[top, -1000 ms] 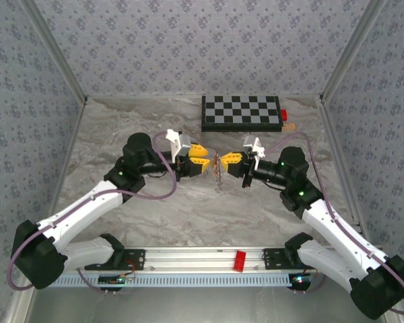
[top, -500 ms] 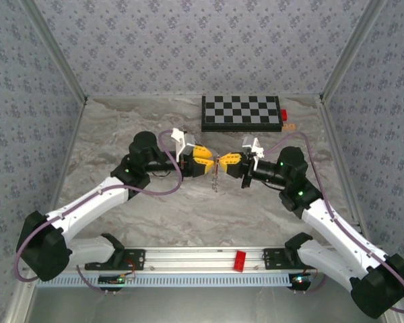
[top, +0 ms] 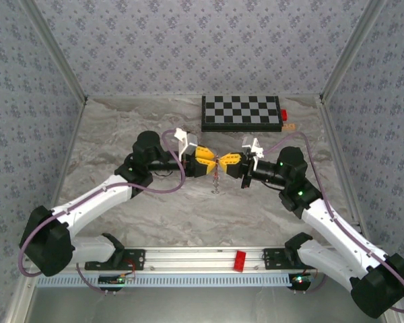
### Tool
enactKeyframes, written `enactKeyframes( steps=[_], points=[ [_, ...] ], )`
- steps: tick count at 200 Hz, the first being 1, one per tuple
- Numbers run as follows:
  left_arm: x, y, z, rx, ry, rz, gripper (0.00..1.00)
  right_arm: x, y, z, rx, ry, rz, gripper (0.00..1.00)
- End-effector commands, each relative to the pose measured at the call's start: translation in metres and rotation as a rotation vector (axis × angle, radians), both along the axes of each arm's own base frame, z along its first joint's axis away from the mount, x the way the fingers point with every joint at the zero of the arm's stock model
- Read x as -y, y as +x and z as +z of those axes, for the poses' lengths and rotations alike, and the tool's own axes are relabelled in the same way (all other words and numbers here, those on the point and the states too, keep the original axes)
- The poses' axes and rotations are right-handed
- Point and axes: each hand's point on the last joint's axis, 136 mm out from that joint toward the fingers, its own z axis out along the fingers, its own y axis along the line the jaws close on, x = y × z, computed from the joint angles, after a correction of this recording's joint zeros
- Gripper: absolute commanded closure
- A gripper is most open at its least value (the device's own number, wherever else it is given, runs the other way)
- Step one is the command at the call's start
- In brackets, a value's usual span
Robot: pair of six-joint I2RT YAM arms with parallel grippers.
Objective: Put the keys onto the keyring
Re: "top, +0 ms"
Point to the aluminium mounting rail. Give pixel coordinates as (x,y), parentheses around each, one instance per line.
(188,259)

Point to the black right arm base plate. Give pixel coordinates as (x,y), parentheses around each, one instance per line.
(272,260)

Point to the small red block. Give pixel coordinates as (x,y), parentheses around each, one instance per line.
(284,114)

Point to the grey keyring with red section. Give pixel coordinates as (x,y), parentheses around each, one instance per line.
(216,181)

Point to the red toy brick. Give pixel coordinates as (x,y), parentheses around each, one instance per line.
(239,260)

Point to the small wooden block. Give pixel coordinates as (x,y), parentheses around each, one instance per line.
(289,127)

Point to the aluminium side rail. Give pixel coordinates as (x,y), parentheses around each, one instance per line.
(67,158)
(340,161)

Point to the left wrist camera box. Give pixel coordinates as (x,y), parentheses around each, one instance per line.
(188,143)

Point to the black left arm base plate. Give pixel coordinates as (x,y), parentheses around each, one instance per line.
(138,259)

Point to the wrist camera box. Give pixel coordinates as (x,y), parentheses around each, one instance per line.
(250,146)
(188,143)

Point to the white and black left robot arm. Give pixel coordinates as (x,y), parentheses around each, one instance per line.
(91,205)

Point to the black and grey chessboard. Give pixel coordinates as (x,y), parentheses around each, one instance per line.
(239,112)

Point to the aluminium corner post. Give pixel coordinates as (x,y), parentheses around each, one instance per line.
(351,50)
(54,50)

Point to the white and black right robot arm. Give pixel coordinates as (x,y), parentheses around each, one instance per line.
(343,232)

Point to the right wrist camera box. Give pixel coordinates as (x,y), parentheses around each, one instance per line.
(250,146)

